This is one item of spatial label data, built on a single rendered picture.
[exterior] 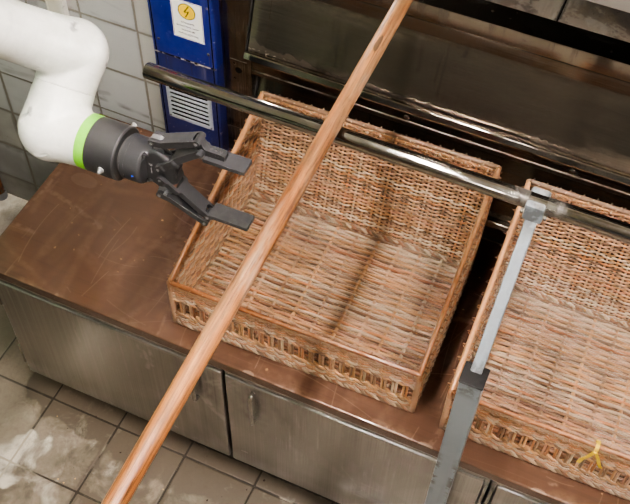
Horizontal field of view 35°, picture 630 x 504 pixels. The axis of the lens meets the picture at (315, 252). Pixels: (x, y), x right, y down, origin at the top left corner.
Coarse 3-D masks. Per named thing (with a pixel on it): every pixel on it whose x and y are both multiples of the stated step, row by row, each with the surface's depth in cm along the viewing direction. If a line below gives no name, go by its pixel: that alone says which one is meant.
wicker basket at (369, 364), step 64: (256, 128) 219; (256, 192) 232; (320, 192) 226; (384, 192) 219; (448, 192) 212; (192, 256) 207; (320, 256) 223; (384, 256) 223; (448, 256) 222; (192, 320) 208; (256, 320) 198; (320, 320) 212; (448, 320) 207; (384, 384) 197
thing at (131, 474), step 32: (384, 32) 175; (352, 96) 166; (320, 128) 162; (320, 160) 158; (288, 192) 153; (256, 256) 146; (224, 320) 139; (192, 352) 136; (192, 384) 134; (160, 416) 130; (128, 480) 125
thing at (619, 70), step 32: (384, 0) 188; (416, 0) 185; (448, 0) 185; (480, 0) 185; (480, 32) 184; (512, 32) 181; (544, 32) 180; (576, 32) 181; (576, 64) 180; (608, 64) 178
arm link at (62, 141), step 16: (32, 96) 158; (48, 96) 156; (64, 96) 157; (80, 96) 158; (32, 112) 157; (48, 112) 156; (64, 112) 157; (80, 112) 158; (32, 128) 157; (48, 128) 157; (64, 128) 156; (80, 128) 156; (32, 144) 158; (48, 144) 157; (64, 144) 157; (80, 144) 156; (48, 160) 161; (64, 160) 159; (80, 160) 157
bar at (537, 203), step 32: (224, 96) 170; (416, 160) 162; (480, 192) 161; (512, 192) 158; (544, 192) 159; (576, 224) 157; (608, 224) 155; (512, 256) 161; (512, 288) 161; (480, 352) 163; (480, 384) 162; (448, 448) 182; (448, 480) 192
